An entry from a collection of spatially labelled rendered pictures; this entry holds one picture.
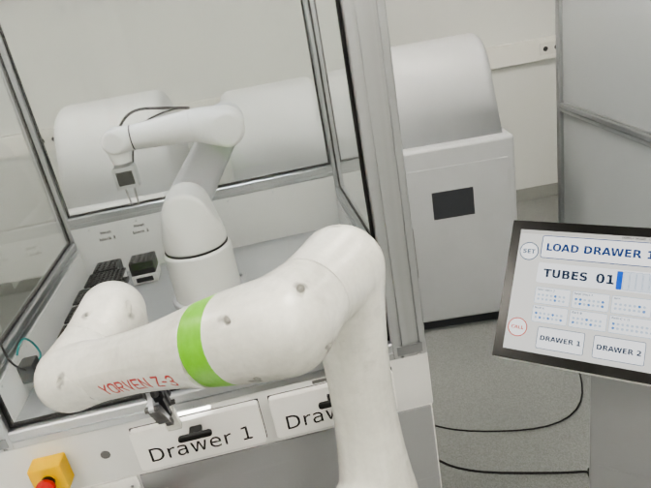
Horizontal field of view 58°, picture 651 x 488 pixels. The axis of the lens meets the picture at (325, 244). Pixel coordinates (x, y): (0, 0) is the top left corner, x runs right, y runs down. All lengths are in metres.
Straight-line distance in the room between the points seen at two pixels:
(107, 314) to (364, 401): 0.43
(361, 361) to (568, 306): 0.61
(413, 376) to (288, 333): 0.82
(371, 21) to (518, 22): 3.47
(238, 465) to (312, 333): 0.89
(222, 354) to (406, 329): 0.73
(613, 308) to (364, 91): 0.66
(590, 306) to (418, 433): 0.52
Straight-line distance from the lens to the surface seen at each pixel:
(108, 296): 1.03
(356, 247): 0.77
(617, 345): 1.31
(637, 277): 1.33
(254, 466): 1.51
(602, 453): 1.58
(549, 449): 2.54
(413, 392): 1.45
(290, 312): 0.63
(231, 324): 0.66
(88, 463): 1.51
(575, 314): 1.33
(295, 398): 1.37
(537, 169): 4.84
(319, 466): 1.53
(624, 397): 1.47
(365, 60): 1.15
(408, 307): 1.32
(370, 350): 0.83
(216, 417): 1.39
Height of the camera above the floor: 1.74
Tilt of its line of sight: 23 degrees down
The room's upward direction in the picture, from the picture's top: 10 degrees counter-clockwise
